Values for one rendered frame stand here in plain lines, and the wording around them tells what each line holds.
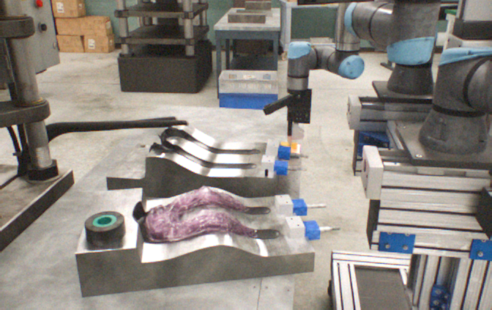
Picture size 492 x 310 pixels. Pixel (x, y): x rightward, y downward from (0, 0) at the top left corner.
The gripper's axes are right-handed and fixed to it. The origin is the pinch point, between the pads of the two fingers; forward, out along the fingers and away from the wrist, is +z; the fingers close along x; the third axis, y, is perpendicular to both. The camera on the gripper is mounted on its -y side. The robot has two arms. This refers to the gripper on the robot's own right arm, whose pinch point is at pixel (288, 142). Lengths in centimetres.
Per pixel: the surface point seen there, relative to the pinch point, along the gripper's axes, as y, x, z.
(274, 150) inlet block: -3.5, -23.3, -6.3
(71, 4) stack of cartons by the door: -372, 550, 8
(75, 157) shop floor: -174, 154, 85
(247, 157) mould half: -11.7, -25.3, -4.1
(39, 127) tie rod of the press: -76, -29, -12
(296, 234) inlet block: 5, -62, -2
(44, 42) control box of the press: -89, 2, -32
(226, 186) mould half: -15.8, -38.4, -0.6
